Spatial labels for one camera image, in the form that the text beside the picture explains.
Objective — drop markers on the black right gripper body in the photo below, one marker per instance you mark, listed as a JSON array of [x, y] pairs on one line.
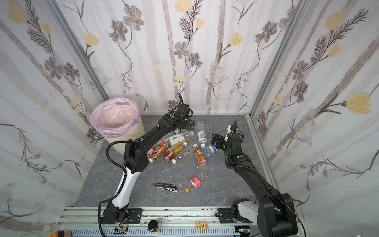
[[219, 141]]

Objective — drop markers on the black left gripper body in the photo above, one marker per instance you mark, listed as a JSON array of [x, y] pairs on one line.
[[187, 124]]

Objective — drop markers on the frosted square bottle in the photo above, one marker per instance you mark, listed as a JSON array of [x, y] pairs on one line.
[[187, 134]]

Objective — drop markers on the blue-label water bottle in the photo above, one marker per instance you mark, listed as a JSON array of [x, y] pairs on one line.
[[211, 149]]

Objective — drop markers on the white yellow-label bottle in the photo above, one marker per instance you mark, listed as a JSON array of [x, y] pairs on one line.
[[175, 139]]

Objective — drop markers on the clear white-label water bottle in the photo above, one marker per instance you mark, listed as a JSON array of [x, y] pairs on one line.
[[201, 134]]

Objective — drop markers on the white red-capped bottle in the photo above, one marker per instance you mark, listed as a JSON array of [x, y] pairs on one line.
[[150, 152]]

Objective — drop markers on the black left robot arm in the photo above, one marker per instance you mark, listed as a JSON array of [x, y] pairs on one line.
[[114, 209]]

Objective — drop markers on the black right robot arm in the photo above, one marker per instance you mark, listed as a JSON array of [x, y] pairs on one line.
[[275, 214]]

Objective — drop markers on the cream ribbed trash bin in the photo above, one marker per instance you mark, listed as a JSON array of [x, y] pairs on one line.
[[127, 139]]

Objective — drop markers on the purple plastic bin liner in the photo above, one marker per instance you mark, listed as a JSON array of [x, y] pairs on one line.
[[117, 117]]

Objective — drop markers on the copper Nescafe bottle right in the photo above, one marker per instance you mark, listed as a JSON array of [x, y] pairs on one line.
[[200, 158]]

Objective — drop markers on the copper coffee bottle left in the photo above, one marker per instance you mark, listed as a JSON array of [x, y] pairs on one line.
[[160, 148]]

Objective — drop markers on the clear ribbed bottle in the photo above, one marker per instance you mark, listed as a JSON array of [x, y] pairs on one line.
[[187, 152]]

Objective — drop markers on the yellow red tea bottle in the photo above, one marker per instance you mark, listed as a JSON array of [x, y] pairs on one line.
[[170, 153]]

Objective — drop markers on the crushed red can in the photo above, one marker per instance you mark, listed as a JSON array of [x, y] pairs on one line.
[[196, 182]]

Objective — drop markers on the black utility knife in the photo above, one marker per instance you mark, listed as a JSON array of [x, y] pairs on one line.
[[165, 186]]

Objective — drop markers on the yellow tag label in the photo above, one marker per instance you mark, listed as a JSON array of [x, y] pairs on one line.
[[201, 226]]

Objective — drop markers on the black round knob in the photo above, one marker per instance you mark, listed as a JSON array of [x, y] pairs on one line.
[[153, 226]]

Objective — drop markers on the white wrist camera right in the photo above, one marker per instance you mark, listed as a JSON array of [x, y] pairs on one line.
[[229, 131]]

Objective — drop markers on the aluminium mounting rail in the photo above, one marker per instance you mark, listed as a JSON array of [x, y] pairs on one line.
[[174, 222]]

